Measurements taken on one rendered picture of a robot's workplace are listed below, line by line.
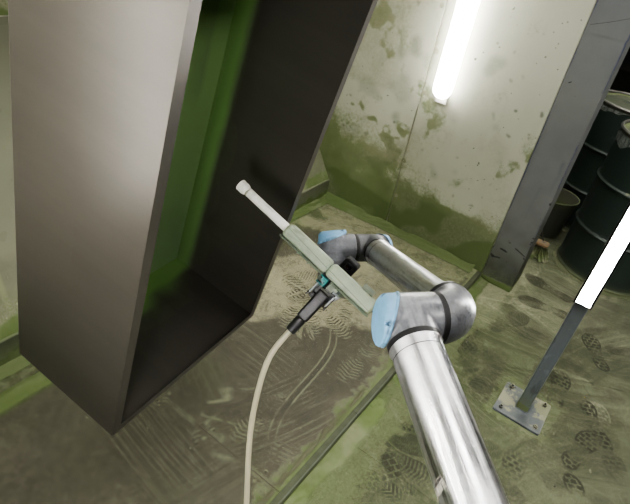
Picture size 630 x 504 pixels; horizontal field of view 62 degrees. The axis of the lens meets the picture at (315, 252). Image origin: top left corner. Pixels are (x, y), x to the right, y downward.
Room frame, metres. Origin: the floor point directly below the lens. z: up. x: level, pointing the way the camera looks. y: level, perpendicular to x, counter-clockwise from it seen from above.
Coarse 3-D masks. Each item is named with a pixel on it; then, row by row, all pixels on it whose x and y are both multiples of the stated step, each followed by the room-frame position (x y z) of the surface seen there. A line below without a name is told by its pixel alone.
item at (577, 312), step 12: (576, 312) 1.56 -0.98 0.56; (564, 324) 1.57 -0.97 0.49; (576, 324) 1.55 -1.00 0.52; (564, 336) 1.56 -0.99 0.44; (552, 348) 1.57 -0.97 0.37; (564, 348) 1.55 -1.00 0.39; (552, 360) 1.56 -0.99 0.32; (540, 372) 1.57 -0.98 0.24; (528, 384) 1.58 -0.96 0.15; (540, 384) 1.55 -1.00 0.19; (528, 396) 1.56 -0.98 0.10; (528, 408) 1.55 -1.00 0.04
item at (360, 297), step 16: (240, 192) 1.22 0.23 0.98; (272, 208) 1.20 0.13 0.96; (288, 224) 1.17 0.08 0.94; (288, 240) 1.14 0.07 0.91; (304, 240) 1.13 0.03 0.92; (304, 256) 1.11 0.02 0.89; (320, 256) 1.11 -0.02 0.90; (320, 272) 1.09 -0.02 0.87; (336, 272) 1.08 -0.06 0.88; (320, 288) 1.07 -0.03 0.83; (336, 288) 1.07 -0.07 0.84; (352, 288) 1.06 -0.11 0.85; (368, 288) 1.08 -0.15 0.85; (320, 304) 1.05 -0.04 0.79; (368, 304) 1.04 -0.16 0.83; (304, 320) 1.03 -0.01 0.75
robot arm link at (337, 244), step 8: (320, 232) 1.41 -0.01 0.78; (328, 232) 1.39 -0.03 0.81; (336, 232) 1.39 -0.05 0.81; (344, 232) 1.41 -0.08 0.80; (320, 240) 1.38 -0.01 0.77; (328, 240) 1.37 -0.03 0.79; (336, 240) 1.37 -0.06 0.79; (344, 240) 1.39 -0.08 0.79; (352, 240) 1.40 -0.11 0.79; (320, 248) 1.37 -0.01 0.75; (328, 248) 1.36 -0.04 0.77; (336, 248) 1.36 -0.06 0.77; (344, 248) 1.37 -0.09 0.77; (352, 248) 1.38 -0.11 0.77; (336, 256) 1.35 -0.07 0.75; (344, 256) 1.36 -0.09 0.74; (352, 256) 1.37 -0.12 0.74
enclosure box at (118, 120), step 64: (64, 0) 0.79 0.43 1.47; (128, 0) 0.74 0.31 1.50; (192, 0) 0.70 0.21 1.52; (256, 0) 1.37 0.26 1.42; (320, 0) 1.30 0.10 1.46; (64, 64) 0.80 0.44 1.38; (128, 64) 0.74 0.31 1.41; (192, 64) 1.30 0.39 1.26; (256, 64) 1.37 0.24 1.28; (320, 64) 1.29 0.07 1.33; (64, 128) 0.81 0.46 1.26; (128, 128) 0.74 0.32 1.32; (192, 128) 1.37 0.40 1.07; (256, 128) 1.36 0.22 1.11; (320, 128) 1.28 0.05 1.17; (64, 192) 0.82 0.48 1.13; (128, 192) 0.75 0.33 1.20; (192, 192) 1.45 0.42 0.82; (256, 192) 1.35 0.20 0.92; (64, 256) 0.83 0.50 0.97; (128, 256) 0.75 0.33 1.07; (192, 256) 1.44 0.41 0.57; (256, 256) 1.34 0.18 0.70; (64, 320) 0.84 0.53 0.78; (128, 320) 0.75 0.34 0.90; (192, 320) 1.22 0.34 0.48; (64, 384) 0.85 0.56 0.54; (128, 384) 0.79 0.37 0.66
